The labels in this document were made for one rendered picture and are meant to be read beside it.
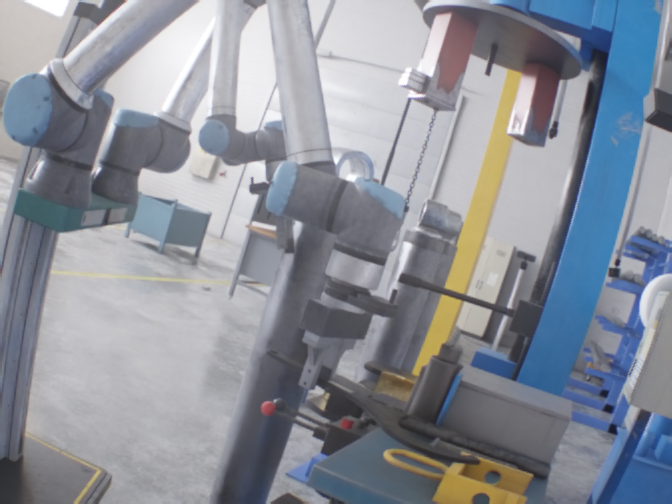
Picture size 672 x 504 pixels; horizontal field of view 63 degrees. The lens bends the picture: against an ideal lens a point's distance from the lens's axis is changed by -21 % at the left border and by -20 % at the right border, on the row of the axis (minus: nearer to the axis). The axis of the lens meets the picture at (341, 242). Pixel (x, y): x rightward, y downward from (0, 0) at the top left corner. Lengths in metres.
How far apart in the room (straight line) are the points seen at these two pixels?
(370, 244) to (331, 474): 0.39
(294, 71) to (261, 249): 6.90
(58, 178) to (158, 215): 8.42
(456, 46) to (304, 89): 0.84
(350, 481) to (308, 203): 0.46
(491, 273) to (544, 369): 10.27
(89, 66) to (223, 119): 0.62
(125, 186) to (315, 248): 0.64
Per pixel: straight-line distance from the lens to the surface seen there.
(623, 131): 1.97
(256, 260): 8.13
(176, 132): 2.03
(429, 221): 3.37
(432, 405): 1.45
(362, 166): 2.18
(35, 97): 1.29
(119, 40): 1.26
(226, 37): 1.86
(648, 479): 4.05
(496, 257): 12.15
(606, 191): 1.93
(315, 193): 1.08
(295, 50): 1.28
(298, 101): 1.25
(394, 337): 3.37
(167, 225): 9.71
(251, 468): 2.27
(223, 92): 1.80
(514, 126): 2.19
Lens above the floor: 1.47
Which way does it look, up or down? 3 degrees down
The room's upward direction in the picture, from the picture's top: 19 degrees clockwise
